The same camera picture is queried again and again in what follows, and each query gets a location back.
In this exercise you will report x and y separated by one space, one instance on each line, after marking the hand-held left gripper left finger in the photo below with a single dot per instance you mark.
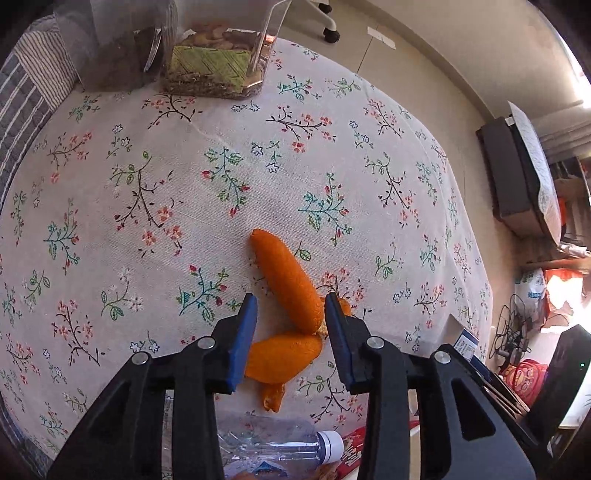
244 332

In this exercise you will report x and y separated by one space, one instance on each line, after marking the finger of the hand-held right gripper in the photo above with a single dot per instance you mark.
465 345

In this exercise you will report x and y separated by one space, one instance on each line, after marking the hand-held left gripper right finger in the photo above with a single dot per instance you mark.
339 337

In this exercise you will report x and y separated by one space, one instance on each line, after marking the small orange peel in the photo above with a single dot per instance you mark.
344 305
273 397

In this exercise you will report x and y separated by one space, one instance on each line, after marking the wide orange peel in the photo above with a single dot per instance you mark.
281 357

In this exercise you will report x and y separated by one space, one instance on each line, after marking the long orange peel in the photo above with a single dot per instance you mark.
286 277

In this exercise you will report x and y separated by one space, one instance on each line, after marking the red instant noodle cup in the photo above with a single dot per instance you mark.
353 454

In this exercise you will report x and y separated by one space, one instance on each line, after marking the red printed bag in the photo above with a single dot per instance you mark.
526 378

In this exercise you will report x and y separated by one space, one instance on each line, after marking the white plastic bag blue print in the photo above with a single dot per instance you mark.
530 290

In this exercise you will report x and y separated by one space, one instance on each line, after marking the orange plastic bag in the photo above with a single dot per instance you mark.
563 288

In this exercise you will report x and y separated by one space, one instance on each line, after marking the crushed clear plastic bottle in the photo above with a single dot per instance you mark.
277 447

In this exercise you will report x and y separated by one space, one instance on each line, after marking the wooden shelf desk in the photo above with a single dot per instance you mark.
570 217

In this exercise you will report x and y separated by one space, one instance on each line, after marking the patterned grey cushion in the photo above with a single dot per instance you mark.
538 170

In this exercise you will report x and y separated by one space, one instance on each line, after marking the floral tablecloth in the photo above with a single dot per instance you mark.
138 147

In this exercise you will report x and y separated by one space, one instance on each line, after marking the beige curtain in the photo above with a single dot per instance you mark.
565 138

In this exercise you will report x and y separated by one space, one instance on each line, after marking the clear jar with biscuits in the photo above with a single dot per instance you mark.
217 60

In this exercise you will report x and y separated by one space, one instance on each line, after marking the white paper sheet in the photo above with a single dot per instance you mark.
381 37

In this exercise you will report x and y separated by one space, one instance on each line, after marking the clear jar with dark contents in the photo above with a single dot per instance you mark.
120 46

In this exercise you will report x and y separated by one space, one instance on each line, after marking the grey office chair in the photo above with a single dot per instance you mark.
323 18

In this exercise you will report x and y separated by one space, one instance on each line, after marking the grey striped blanket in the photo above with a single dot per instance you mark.
27 92

